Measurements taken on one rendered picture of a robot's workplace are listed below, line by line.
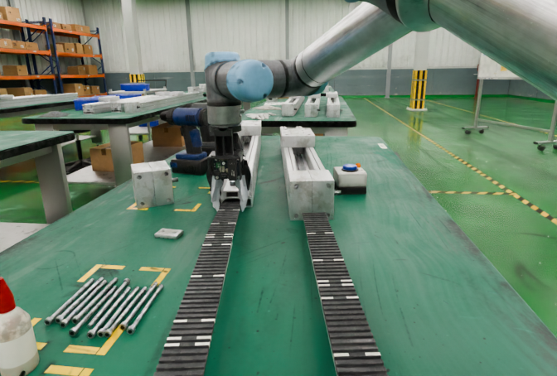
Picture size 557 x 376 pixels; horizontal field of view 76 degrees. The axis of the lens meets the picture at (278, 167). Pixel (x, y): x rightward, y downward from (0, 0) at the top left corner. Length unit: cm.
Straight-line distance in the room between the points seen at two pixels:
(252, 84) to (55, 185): 199
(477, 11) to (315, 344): 40
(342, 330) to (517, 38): 34
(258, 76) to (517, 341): 54
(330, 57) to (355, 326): 41
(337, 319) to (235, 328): 14
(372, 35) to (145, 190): 65
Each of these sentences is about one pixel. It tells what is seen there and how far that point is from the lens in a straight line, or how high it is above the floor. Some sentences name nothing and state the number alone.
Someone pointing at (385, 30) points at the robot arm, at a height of 116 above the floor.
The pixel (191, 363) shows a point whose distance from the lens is 44.
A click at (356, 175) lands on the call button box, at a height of 84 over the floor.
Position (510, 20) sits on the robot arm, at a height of 114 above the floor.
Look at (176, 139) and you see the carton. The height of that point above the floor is 31.
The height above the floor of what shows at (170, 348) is 81.
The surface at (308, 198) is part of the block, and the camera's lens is 81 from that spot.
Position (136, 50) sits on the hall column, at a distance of 1203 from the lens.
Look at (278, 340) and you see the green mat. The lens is 50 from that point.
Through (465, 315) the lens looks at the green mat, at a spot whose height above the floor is 78.
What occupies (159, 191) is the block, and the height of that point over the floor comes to 82.
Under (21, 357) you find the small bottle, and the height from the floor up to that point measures 81.
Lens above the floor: 111
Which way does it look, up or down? 15 degrees down
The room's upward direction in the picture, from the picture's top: 1 degrees counter-clockwise
